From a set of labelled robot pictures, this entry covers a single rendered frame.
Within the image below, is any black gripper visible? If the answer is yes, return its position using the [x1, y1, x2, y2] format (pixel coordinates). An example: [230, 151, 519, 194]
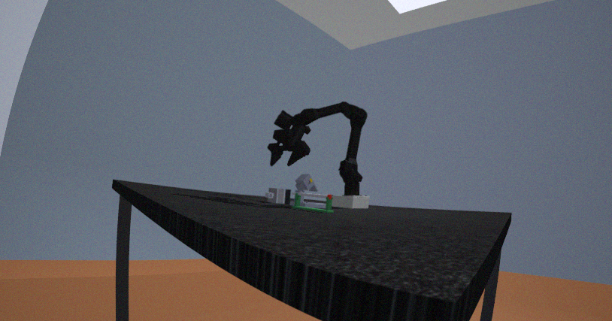
[267, 131, 311, 166]

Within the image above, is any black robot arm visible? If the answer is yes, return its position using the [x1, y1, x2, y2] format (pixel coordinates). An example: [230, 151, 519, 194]
[273, 101, 368, 196]

